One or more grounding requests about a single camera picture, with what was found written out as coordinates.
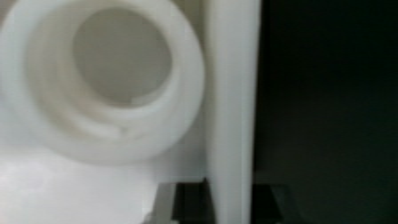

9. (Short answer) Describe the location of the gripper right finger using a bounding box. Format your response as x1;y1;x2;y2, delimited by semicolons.
253;184;308;224

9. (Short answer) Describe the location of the white square table top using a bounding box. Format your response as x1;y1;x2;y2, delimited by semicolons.
0;0;262;224

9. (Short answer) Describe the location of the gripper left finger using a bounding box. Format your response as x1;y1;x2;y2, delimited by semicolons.
143;183;176;224

